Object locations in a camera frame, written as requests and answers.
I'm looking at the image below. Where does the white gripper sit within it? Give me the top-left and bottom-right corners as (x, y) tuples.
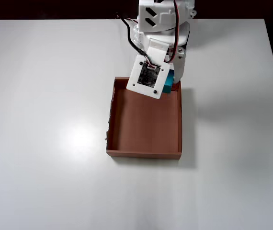
(133, 22), (191, 85)

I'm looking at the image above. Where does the blue cube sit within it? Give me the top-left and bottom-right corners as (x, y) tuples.
(161, 69), (176, 94)

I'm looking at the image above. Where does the brown cardboard box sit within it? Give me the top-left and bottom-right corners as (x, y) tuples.
(104, 76), (183, 161)

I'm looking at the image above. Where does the red white black servo cable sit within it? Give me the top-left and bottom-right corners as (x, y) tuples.
(164, 0), (183, 64)

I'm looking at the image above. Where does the white camera module with board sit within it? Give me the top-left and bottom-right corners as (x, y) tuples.
(126, 38), (171, 99)

